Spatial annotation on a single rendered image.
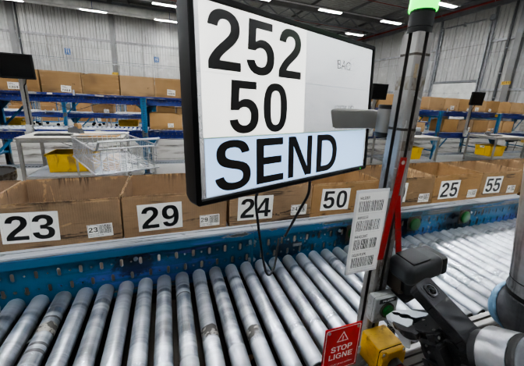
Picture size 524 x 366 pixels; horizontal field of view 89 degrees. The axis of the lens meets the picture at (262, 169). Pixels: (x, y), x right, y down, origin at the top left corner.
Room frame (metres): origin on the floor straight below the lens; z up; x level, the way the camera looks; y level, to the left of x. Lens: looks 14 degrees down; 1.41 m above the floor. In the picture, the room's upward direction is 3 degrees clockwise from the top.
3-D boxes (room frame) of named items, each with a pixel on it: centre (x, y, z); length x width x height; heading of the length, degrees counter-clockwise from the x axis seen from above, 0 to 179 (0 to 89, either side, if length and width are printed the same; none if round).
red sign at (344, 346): (0.52, -0.24, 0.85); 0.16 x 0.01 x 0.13; 110
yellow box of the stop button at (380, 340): (0.52, -0.35, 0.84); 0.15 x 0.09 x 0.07; 110
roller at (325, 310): (0.83, -0.22, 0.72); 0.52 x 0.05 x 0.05; 20
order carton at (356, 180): (1.37, -0.37, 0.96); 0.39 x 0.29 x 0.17; 110
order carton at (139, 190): (1.10, 0.37, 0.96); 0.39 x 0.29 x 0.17; 110
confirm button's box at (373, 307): (0.54, -0.30, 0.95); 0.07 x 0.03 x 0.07; 110
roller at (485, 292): (1.05, -0.83, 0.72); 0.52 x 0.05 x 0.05; 20
